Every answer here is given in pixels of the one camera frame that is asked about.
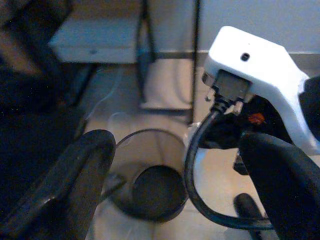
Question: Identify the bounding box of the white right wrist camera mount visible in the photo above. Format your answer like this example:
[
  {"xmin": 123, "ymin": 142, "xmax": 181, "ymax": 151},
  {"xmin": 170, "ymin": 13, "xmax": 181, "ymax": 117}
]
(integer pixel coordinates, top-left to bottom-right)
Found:
[{"xmin": 201, "ymin": 25, "xmax": 320, "ymax": 154}]

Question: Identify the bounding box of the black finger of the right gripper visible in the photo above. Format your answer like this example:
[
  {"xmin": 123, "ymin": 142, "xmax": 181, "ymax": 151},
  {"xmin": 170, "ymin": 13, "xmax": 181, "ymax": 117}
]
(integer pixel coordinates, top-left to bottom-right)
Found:
[
  {"xmin": 234, "ymin": 193, "xmax": 266, "ymax": 221},
  {"xmin": 233, "ymin": 159, "xmax": 249, "ymax": 176}
]

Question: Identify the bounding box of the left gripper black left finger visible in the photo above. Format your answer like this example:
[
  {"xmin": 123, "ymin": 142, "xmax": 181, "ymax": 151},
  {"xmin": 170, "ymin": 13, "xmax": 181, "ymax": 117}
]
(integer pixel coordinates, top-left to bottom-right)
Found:
[{"xmin": 0, "ymin": 129, "xmax": 116, "ymax": 240}]

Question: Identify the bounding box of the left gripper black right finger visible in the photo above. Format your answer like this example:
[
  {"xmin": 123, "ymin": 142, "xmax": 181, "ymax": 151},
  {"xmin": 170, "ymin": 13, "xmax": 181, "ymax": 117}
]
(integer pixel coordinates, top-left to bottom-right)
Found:
[{"xmin": 239, "ymin": 132, "xmax": 320, "ymax": 240}]

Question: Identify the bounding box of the white desk with black frame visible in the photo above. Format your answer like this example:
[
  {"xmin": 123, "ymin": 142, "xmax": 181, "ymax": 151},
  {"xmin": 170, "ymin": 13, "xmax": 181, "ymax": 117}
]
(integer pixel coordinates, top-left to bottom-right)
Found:
[{"xmin": 134, "ymin": 0, "xmax": 202, "ymax": 125}]

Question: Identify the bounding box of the black mesh trash bin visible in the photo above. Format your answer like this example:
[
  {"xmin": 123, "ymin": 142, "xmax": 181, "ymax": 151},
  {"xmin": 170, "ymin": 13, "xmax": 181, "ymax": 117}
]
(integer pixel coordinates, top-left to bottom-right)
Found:
[{"xmin": 99, "ymin": 128, "xmax": 191, "ymax": 223}]

